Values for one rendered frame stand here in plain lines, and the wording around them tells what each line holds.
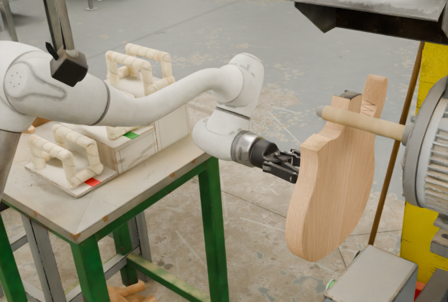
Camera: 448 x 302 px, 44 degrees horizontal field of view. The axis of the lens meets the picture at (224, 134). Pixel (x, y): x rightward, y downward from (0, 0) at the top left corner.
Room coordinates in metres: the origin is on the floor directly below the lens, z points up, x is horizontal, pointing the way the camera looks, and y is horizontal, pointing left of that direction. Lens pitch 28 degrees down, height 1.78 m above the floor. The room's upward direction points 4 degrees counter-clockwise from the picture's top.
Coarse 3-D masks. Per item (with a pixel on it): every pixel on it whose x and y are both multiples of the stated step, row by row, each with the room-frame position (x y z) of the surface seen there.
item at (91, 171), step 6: (90, 168) 1.35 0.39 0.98; (96, 168) 1.36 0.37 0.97; (102, 168) 1.37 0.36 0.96; (78, 174) 1.32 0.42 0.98; (84, 174) 1.33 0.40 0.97; (90, 174) 1.34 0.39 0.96; (96, 174) 1.35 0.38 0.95; (72, 180) 1.30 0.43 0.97; (78, 180) 1.31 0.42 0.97; (84, 180) 1.32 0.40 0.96
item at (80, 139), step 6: (54, 126) 1.49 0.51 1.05; (60, 126) 1.48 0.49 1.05; (54, 132) 1.48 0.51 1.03; (60, 132) 1.46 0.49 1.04; (66, 132) 1.45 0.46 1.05; (72, 132) 1.44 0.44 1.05; (66, 138) 1.44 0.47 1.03; (72, 138) 1.42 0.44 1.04; (78, 138) 1.40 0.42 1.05; (84, 138) 1.39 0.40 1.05; (90, 138) 1.40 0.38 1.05; (78, 144) 1.40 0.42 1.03; (84, 144) 1.38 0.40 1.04; (90, 144) 1.37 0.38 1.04; (96, 144) 1.38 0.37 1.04
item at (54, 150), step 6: (30, 138) 1.43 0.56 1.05; (36, 138) 1.42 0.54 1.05; (42, 138) 1.42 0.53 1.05; (36, 144) 1.40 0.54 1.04; (42, 144) 1.38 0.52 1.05; (48, 144) 1.37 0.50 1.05; (54, 144) 1.37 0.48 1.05; (42, 150) 1.38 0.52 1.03; (48, 150) 1.36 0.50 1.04; (54, 150) 1.34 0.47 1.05; (60, 150) 1.33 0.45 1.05; (66, 150) 1.33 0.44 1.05; (54, 156) 1.34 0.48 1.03; (60, 156) 1.32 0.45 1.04; (66, 156) 1.31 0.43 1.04; (72, 156) 1.32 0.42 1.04
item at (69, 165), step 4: (64, 160) 1.31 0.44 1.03; (68, 160) 1.31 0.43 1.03; (72, 160) 1.32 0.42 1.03; (64, 164) 1.31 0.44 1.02; (68, 164) 1.31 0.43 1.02; (72, 164) 1.31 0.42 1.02; (64, 168) 1.31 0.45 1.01; (68, 168) 1.31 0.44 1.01; (72, 168) 1.31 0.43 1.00; (68, 172) 1.31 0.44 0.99; (72, 172) 1.31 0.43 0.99; (76, 172) 1.32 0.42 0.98; (68, 176) 1.31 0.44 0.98; (72, 176) 1.31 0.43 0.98; (68, 180) 1.31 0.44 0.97; (68, 184) 1.31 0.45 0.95
